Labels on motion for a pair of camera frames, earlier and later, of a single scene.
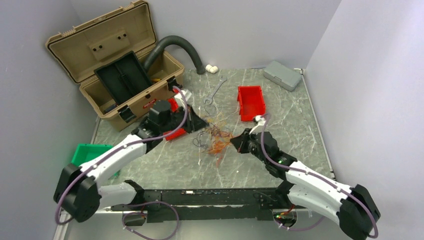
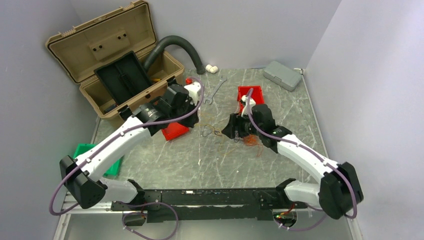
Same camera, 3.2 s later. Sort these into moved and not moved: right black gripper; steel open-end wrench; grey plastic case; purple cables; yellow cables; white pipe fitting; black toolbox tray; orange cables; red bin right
Moved: purple cables; orange cables; yellow cables; right black gripper
Not moved: white pipe fitting; grey plastic case; steel open-end wrench; red bin right; black toolbox tray
